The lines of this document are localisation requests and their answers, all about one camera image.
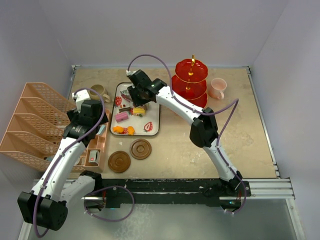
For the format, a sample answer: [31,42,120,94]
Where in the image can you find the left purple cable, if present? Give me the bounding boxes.
[32,87,106,238]

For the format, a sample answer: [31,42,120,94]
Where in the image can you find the brown wooden coaster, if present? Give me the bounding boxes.
[108,151,131,174]
[129,138,152,160]

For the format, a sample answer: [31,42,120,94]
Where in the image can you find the purple cake slice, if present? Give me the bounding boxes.
[120,89,132,102]

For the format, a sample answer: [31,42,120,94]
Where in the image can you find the pink desk organizer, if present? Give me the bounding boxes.
[0,82,112,173]

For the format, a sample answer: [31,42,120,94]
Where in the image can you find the red three-tier cake stand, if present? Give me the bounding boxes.
[171,54,208,100]

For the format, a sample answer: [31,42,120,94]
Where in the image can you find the black base frame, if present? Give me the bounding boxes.
[82,171,253,210]

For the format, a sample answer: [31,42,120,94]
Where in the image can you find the orange fish cake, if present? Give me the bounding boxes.
[112,126,125,134]
[123,126,135,136]

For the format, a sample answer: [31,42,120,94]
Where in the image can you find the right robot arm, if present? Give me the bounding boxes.
[126,69,242,196]

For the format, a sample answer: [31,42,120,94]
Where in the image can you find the small grey box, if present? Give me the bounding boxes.
[88,149,100,164]

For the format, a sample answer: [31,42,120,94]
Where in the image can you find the pink mug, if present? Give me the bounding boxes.
[208,77,228,100]

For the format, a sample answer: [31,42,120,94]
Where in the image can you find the beige ceramic mug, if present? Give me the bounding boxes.
[89,84,112,103]

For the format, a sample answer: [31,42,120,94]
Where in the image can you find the brown wooden coaster left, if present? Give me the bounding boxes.
[108,151,131,174]

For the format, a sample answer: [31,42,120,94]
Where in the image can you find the yellow cake slice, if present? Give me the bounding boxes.
[131,107,146,117]

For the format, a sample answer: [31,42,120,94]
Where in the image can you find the white strawberry tray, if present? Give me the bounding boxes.
[110,82,161,136]

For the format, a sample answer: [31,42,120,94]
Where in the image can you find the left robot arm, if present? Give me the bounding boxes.
[17,87,109,231]

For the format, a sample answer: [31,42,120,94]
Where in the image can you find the brown wooden coaster right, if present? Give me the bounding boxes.
[129,138,152,160]

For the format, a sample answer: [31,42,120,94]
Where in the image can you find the orange fish cake left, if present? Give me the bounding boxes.
[112,126,125,134]

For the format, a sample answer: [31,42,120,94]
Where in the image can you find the metal tongs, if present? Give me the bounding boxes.
[128,100,149,111]

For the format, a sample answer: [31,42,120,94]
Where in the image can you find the chocolate cake slice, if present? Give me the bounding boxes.
[119,106,131,113]

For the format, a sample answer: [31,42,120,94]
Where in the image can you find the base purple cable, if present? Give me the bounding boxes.
[83,184,136,223]

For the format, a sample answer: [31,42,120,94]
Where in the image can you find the pink cake slice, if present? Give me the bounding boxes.
[115,112,129,123]

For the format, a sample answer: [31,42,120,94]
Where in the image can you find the orange fish cake right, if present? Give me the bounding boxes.
[123,126,135,136]

